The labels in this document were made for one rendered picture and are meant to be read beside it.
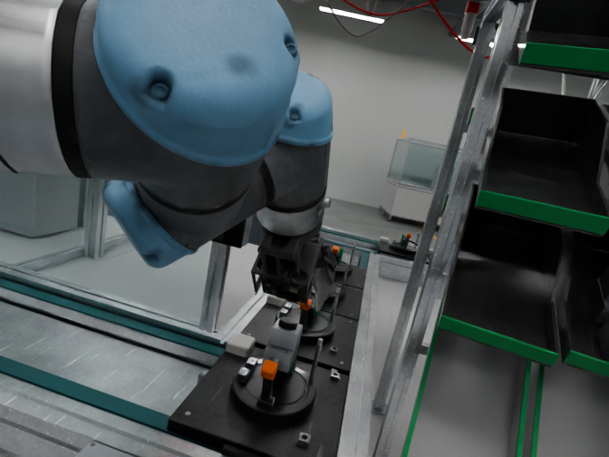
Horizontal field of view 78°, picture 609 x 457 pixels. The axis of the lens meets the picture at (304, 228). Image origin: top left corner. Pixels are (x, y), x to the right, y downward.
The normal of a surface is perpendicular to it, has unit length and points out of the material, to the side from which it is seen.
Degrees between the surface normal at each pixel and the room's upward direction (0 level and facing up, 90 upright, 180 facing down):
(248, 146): 134
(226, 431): 0
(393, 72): 90
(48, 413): 0
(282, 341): 84
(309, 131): 115
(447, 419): 45
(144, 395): 0
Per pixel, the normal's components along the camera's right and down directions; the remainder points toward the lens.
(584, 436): -0.12, -0.58
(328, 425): 0.20, -0.96
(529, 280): 0.03, -0.81
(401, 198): -0.04, 0.22
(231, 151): 0.33, 0.92
